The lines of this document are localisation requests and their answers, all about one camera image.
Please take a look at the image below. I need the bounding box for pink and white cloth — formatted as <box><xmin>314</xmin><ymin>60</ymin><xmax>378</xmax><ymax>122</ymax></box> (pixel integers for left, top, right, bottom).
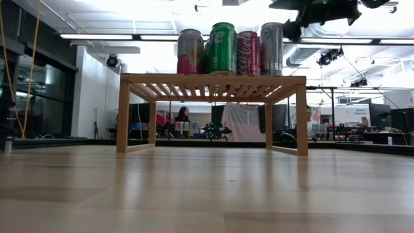
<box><xmin>221</xmin><ymin>103</ymin><xmax>268</xmax><ymax>142</ymax></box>

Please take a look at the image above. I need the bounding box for person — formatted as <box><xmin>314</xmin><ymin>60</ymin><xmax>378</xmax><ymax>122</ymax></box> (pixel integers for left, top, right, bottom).
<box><xmin>174</xmin><ymin>105</ymin><xmax>191</xmax><ymax>132</ymax></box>
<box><xmin>306</xmin><ymin>105</ymin><xmax>321</xmax><ymax>140</ymax></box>

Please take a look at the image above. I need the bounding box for black tripod stand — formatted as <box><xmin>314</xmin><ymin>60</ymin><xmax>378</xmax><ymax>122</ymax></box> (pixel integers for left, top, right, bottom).
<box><xmin>92</xmin><ymin>108</ymin><xmax>100</xmax><ymax>140</ymax></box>

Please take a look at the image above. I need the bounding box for wooden slatted shelf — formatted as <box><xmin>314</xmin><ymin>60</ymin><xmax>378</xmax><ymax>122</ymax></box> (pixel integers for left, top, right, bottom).
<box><xmin>116</xmin><ymin>72</ymin><xmax>311</xmax><ymax>157</ymax></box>

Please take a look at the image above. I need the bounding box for black panel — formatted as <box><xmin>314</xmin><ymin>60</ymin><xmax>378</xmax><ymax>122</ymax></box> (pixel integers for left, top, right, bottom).
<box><xmin>212</xmin><ymin>105</ymin><xmax>226</xmax><ymax>129</ymax></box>
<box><xmin>131</xmin><ymin>103</ymin><xmax>151</xmax><ymax>130</ymax></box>

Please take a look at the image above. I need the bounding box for black table frame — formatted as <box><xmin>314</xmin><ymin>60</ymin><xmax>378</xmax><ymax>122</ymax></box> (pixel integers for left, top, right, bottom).
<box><xmin>12</xmin><ymin>137</ymin><xmax>119</xmax><ymax>150</ymax></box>
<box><xmin>309</xmin><ymin>140</ymin><xmax>414</xmax><ymax>157</ymax></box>

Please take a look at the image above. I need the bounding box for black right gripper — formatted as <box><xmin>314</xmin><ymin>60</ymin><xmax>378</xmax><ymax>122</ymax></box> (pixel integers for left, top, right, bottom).
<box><xmin>268</xmin><ymin>0</ymin><xmax>362</xmax><ymax>42</ymax></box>

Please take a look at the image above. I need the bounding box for black monitor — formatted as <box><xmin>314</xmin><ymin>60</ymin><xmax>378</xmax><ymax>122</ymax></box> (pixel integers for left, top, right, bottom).
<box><xmin>390</xmin><ymin>108</ymin><xmax>414</xmax><ymax>133</ymax></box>
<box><xmin>368</xmin><ymin>103</ymin><xmax>392</xmax><ymax>129</ymax></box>

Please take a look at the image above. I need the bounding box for black ceiling device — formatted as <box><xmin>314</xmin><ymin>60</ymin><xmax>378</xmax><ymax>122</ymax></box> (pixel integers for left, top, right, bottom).
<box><xmin>316</xmin><ymin>47</ymin><xmax>345</xmax><ymax>67</ymax></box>
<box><xmin>350</xmin><ymin>77</ymin><xmax>369</xmax><ymax>88</ymax></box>

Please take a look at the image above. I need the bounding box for black right table frame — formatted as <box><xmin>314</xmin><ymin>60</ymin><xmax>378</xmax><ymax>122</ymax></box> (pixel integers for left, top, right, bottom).
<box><xmin>309</xmin><ymin>140</ymin><xmax>414</xmax><ymax>157</ymax></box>

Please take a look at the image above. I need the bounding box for red Coca-Cola can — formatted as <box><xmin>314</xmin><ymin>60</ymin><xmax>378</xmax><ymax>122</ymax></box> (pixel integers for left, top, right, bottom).
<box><xmin>236</xmin><ymin>30</ymin><xmax>262</xmax><ymax>76</ymax></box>

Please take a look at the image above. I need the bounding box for dark glass partition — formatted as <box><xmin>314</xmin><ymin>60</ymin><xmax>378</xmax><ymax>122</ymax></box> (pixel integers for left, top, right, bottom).
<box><xmin>0</xmin><ymin>38</ymin><xmax>79</xmax><ymax>140</ymax></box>

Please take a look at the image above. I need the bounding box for black overhead light bar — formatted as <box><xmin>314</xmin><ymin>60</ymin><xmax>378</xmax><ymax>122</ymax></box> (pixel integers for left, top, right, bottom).
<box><xmin>58</xmin><ymin>32</ymin><xmax>414</xmax><ymax>46</ymax></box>

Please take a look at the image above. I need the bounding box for pink and white can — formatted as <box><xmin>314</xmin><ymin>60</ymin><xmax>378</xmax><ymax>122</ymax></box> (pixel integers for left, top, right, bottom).
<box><xmin>176</xmin><ymin>28</ymin><xmax>205</xmax><ymax>75</ymax></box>

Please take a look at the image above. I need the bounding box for black round ceiling lamp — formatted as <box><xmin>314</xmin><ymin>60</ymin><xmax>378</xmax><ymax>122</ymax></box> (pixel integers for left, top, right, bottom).
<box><xmin>105</xmin><ymin>54</ymin><xmax>119</xmax><ymax>69</ymax></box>

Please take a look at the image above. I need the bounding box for yellow extension cable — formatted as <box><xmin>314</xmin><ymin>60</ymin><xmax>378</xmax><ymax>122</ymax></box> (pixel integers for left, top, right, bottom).
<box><xmin>0</xmin><ymin>0</ymin><xmax>42</xmax><ymax>140</ymax></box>

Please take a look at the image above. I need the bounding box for black left table frame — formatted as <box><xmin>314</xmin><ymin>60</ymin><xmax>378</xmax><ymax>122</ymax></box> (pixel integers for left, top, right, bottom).
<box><xmin>12</xmin><ymin>137</ymin><xmax>119</xmax><ymax>150</ymax></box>

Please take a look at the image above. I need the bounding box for silver ventilation duct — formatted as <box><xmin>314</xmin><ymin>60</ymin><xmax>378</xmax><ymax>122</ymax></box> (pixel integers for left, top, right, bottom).
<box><xmin>284</xmin><ymin>19</ymin><xmax>398</xmax><ymax>68</ymax></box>

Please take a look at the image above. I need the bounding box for black background robot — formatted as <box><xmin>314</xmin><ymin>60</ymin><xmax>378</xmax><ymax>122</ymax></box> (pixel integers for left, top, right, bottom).
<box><xmin>202</xmin><ymin>122</ymin><xmax>233</xmax><ymax>140</ymax></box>

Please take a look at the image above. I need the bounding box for pale can with dark lid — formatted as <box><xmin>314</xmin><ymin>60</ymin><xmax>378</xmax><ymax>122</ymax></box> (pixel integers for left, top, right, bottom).
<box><xmin>259</xmin><ymin>21</ymin><xmax>285</xmax><ymax>76</ymax></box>

